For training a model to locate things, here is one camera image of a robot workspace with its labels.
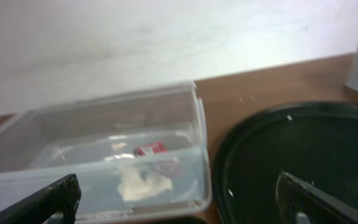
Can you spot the white tissue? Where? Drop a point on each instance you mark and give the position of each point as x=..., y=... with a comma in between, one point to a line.
x=139, y=184

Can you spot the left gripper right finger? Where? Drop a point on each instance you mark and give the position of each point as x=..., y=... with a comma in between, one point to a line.
x=301, y=202

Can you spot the round black serving tray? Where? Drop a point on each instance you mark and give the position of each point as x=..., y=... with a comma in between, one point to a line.
x=316, y=142

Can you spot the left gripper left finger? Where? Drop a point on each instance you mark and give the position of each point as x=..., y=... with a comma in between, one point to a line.
x=55, y=203

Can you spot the clear plastic bin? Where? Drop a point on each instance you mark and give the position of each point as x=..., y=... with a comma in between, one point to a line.
x=95, y=139

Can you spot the red snack wrapper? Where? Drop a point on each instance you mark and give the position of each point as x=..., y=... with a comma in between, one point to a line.
x=168, y=167

